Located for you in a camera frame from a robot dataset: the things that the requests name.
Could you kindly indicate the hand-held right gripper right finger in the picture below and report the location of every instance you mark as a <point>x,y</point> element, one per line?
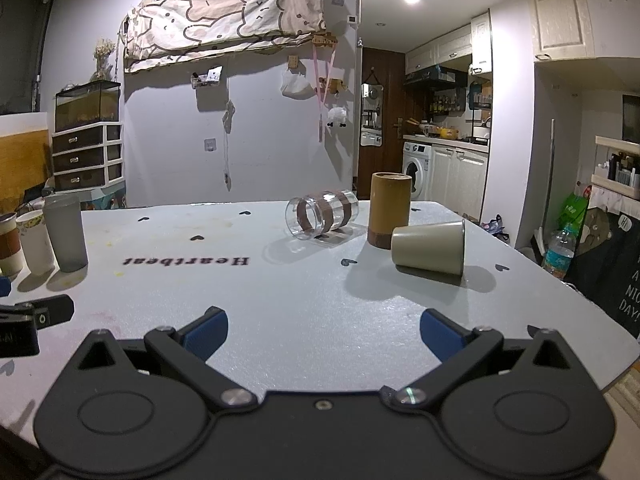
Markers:
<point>440,334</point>

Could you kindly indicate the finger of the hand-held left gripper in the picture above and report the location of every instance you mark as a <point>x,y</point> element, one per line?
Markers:
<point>4,286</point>
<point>52,310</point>

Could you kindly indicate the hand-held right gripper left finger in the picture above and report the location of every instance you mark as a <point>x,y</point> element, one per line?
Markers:
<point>207,334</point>

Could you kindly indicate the olive green cup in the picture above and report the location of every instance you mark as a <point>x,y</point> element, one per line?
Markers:
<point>429,248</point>

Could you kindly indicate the clear glass cup brown bands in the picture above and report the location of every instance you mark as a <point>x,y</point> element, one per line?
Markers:
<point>322,214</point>

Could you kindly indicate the white cup brown sleeve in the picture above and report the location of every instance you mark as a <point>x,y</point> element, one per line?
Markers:
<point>9,245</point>

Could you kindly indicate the white paper cup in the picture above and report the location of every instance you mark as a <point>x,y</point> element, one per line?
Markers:
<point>34,242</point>

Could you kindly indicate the grey frosted cup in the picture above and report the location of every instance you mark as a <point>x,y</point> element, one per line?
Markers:
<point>64,232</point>

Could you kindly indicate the bamboo cup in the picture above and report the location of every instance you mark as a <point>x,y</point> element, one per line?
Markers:
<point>389,209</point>

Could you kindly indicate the colourful bag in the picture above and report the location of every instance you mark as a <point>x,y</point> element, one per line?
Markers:
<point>494,225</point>

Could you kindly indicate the wooden board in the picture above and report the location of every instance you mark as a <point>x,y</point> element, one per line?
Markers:
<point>22,160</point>

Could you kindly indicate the plastic water bottle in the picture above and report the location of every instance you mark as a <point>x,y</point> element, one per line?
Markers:
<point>559,252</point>

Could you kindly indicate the white drawer unit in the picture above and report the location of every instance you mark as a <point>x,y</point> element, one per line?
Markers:
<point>87,156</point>

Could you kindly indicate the white lower kitchen cabinets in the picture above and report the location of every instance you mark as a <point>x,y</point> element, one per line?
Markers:
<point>459,180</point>

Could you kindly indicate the white kitchen cabinets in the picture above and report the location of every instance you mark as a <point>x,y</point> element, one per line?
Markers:
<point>450,45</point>
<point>459,180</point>

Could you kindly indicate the white washing machine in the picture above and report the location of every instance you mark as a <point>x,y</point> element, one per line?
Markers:
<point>417,167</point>

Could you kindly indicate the green plastic bag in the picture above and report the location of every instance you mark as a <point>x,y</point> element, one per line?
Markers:
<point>574,210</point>

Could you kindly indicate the black printed cloth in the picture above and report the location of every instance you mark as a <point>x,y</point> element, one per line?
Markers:
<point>612,270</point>

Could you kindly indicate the white pole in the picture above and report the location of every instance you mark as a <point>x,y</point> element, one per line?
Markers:
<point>551,175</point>

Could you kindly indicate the glass fish tank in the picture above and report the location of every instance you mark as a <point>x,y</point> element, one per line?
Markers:
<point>86,106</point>

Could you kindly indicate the yellow pot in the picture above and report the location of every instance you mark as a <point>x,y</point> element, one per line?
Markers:
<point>448,133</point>

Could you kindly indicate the hanging mirror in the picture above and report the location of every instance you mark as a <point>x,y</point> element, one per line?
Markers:
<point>372,110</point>

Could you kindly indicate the dark curtain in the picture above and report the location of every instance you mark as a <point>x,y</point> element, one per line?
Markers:
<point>22,50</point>

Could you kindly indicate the brown wooden door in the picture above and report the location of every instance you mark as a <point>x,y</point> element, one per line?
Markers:
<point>392,100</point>

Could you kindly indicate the small white plastic bag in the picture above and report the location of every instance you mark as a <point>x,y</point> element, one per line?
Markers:
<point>337,116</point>

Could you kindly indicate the white shelf with bottles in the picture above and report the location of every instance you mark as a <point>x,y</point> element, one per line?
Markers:
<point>620,165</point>

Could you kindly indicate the dried flower bouquet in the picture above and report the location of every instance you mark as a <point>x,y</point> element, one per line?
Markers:
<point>103,55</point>

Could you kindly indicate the black range hood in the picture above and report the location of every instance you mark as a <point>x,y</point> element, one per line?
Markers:
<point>435,76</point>

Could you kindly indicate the pink ribbon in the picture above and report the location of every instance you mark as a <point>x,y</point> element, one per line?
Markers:
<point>320,95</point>

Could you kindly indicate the white hanging bag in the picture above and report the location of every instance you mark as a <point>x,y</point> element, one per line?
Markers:
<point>295,84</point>

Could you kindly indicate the white upper kitchen cabinets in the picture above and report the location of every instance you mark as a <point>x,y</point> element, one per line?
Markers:
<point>450,45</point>

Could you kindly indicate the dark screen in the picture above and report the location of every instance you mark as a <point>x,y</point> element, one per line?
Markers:
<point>632,117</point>

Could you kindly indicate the printed blanket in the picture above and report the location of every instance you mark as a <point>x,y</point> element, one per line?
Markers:
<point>225,15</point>

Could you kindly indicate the wall hook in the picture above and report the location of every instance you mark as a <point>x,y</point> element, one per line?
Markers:
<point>210,144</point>

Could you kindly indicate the small wooden wall shelf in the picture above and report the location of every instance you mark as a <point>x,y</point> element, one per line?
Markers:
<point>332,86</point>

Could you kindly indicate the white wall cabinet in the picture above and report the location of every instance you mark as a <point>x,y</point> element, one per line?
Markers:
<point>562,17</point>

